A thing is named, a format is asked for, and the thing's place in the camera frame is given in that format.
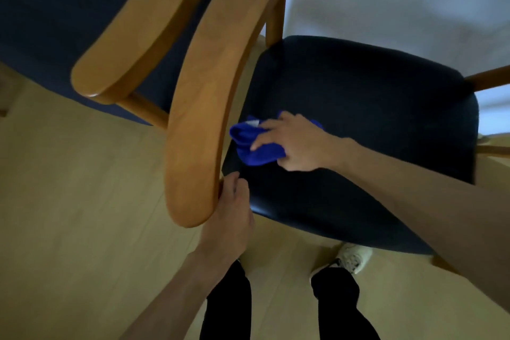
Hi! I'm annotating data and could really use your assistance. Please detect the person's right hand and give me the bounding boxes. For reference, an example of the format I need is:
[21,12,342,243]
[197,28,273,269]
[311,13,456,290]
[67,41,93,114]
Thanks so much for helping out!
[250,110,352,172]

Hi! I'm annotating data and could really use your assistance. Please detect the person's left hand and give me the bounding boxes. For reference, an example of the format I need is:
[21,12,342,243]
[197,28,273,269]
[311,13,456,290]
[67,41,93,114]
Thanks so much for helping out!
[198,171,255,262]

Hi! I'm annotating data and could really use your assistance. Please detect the blue cleaning cloth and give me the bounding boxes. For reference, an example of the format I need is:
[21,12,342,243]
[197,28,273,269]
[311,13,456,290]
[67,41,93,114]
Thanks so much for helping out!
[229,111,324,167]

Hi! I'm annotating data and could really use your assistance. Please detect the wooden chair with black seat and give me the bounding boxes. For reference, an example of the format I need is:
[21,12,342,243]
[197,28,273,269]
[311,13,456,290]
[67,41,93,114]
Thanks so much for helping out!
[165,0,510,275]

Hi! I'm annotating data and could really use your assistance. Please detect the person's right forearm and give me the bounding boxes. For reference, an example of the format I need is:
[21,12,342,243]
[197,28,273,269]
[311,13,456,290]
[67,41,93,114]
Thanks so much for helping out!
[342,138,510,313]

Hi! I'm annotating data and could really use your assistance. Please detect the person's left forearm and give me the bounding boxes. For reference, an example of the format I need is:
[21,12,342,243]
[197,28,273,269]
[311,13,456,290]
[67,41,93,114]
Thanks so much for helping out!
[120,247,241,340]

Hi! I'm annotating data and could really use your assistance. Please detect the person's black trousers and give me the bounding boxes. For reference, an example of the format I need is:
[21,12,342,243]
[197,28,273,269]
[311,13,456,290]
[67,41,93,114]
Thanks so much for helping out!
[199,259,381,340]

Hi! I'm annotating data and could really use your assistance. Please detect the white sneaker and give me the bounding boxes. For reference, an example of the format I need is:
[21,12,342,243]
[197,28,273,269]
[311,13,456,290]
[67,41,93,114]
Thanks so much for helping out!
[310,243,373,276]

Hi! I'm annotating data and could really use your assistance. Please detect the wooden chair with blue seat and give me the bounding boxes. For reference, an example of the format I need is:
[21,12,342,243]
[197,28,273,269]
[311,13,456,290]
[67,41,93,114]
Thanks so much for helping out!
[0,0,231,131]

